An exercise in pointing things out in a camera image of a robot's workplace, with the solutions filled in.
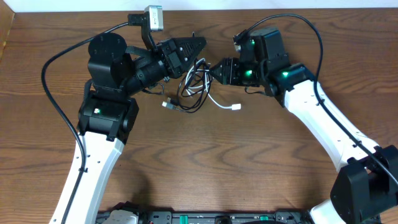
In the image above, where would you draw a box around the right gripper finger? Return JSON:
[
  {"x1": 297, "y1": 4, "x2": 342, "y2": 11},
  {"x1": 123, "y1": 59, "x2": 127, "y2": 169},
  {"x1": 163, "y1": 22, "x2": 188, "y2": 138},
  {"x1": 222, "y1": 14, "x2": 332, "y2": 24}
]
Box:
[
  {"x1": 210, "y1": 70, "x2": 231, "y2": 85},
  {"x1": 210, "y1": 58, "x2": 232, "y2": 73}
]

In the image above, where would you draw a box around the white USB cable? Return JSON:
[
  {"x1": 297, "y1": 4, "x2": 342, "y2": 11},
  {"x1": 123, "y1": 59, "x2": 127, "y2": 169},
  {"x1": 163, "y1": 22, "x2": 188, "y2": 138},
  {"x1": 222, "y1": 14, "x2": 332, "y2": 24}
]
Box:
[{"x1": 183, "y1": 57, "x2": 242, "y2": 111}]

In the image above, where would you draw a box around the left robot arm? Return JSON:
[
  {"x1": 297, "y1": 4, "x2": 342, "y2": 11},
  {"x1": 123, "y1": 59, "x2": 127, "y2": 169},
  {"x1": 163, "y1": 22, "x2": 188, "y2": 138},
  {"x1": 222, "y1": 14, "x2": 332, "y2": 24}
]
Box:
[{"x1": 51, "y1": 32, "x2": 206, "y2": 223}]

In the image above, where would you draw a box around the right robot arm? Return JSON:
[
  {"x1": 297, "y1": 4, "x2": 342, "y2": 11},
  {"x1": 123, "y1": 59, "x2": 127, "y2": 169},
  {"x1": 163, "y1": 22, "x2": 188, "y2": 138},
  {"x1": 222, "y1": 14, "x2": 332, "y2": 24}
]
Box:
[{"x1": 210, "y1": 28, "x2": 397, "y2": 223}]

